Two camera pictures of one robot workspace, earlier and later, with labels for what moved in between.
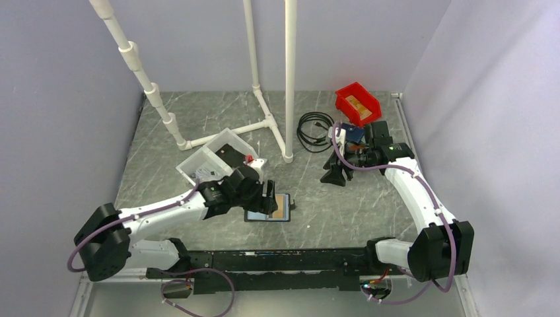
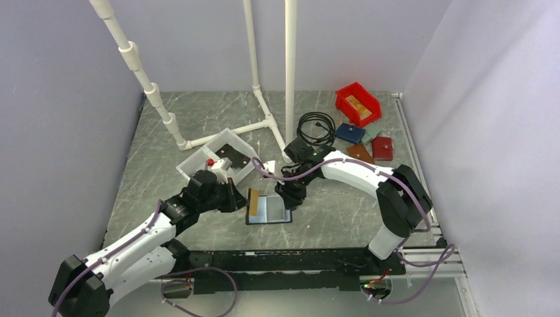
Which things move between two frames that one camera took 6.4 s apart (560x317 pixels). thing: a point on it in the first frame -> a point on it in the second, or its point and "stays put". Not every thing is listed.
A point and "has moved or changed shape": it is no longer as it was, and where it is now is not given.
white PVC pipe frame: x=105 y=8 stays put
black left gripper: x=265 y=205 -> x=235 y=199
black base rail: x=228 y=271 stays put
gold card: x=280 y=212 has moved or changed shape
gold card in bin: x=364 y=112 stays put
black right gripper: x=335 y=175 -> x=292 y=198
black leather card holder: x=282 y=213 stays put
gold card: x=364 y=112 stays put
